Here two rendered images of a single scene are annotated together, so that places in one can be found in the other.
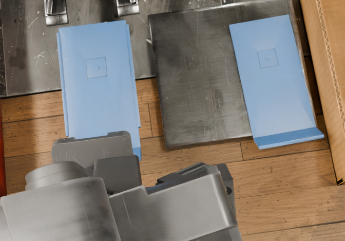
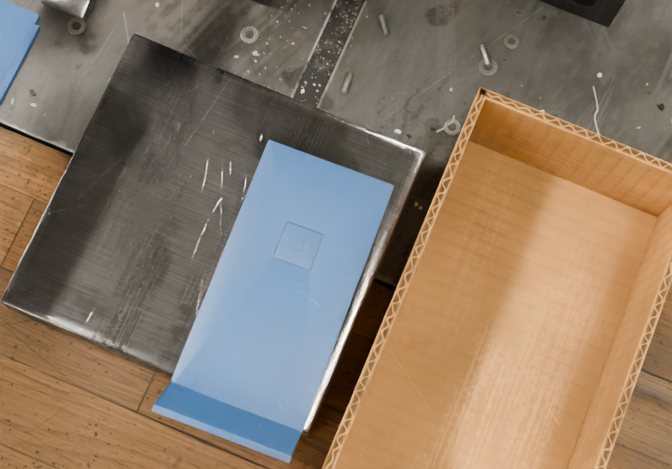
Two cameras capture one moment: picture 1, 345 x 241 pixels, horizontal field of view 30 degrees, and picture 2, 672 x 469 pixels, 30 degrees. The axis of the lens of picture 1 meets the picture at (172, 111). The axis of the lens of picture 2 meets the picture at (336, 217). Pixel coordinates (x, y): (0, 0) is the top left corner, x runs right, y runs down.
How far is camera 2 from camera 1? 0.21 m
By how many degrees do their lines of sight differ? 5
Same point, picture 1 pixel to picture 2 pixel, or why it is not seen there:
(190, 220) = not seen: outside the picture
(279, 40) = (342, 224)
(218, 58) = (208, 192)
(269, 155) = (191, 433)
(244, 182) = (111, 455)
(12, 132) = not seen: outside the picture
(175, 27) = (168, 86)
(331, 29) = (467, 262)
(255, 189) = not seen: outside the picture
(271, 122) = (223, 372)
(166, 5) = (188, 36)
